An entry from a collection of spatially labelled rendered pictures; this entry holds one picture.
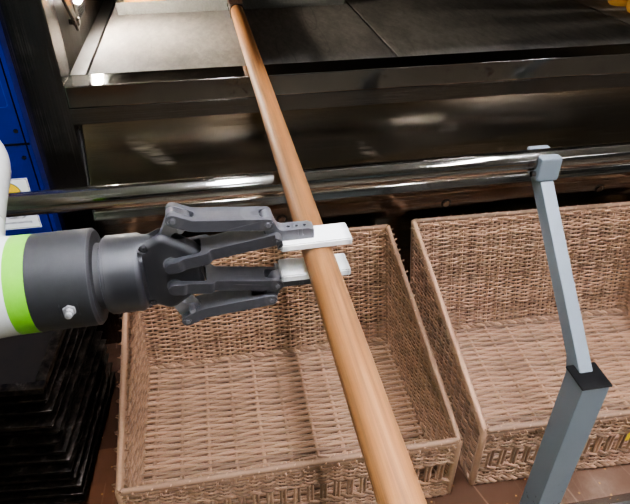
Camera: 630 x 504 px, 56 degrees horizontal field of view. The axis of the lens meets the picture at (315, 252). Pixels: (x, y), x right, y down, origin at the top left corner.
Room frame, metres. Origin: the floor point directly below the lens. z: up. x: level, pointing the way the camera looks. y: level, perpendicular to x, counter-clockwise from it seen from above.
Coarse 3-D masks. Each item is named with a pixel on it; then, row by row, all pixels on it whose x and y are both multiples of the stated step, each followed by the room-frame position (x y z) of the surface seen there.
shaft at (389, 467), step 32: (256, 64) 1.01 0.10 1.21; (256, 96) 0.89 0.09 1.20; (288, 160) 0.65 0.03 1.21; (288, 192) 0.59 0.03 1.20; (320, 224) 0.52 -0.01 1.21; (320, 256) 0.46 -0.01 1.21; (320, 288) 0.41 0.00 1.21; (352, 320) 0.37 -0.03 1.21; (352, 352) 0.33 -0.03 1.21; (352, 384) 0.30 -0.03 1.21; (352, 416) 0.28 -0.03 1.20; (384, 416) 0.27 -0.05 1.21; (384, 448) 0.24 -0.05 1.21; (384, 480) 0.22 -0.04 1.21; (416, 480) 0.22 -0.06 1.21
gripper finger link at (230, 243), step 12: (204, 240) 0.47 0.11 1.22; (216, 240) 0.47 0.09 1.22; (228, 240) 0.46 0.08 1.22; (240, 240) 0.46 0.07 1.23; (252, 240) 0.46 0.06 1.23; (264, 240) 0.46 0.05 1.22; (276, 240) 0.46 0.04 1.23; (204, 252) 0.45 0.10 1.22; (216, 252) 0.45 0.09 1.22; (228, 252) 0.45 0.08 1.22; (240, 252) 0.46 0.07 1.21; (168, 264) 0.44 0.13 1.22; (180, 264) 0.44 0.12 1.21; (192, 264) 0.44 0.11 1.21; (204, 264) 0.45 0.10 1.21
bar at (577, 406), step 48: (624, 144) 0.78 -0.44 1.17; (48, 192) 0.64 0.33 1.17; (96, 192) 0.64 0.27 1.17; (144, 192) 0.65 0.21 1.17; (192, 192) 0.66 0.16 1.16; (240, 192) 0.67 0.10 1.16; (576, 336) 0.58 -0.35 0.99; (576, 384) 0.53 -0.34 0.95; (576, 432) 0.52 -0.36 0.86; (528, 480) 0.56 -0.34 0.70
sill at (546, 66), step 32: (288, 64) 1.11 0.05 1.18; (320, 64) 1.11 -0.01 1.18; (352, 64) 1.11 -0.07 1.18; (384, 64) 1.11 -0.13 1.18; (416, 64) 1.11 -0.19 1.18; (448, 64) 1.11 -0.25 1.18; (480, 64) 1.12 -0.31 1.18; (512, 64) 1.14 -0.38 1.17; (544, 64) 1.15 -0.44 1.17; (576, 64) 1.16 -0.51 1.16; (608, 64) 1.17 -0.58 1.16; (96, 96) 1.00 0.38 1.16; (128, 96) 1.01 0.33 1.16; (160, 96) 1.02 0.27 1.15; (192, 96) 1.03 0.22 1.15; (224, 96) 1.04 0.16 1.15
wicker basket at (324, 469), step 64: (256, 256) 1.00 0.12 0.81; (384, 256) 1.04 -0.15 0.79; (128, 320) 0.81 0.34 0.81; (256, 320) 0.96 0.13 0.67; (320, 320) 0.98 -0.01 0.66; (128, 384) 0.69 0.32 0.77; (192, 384) 0.85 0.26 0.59; (256, 384) 0.85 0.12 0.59; (320, 384) 0.85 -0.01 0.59; (384, 384) 0.85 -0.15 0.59; (128, 448) 0.60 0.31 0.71; (192, 448) 0.69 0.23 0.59; (256, 448) 0.70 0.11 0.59; (320, 448) 0.69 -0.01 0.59; (448, 448) 0.60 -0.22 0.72
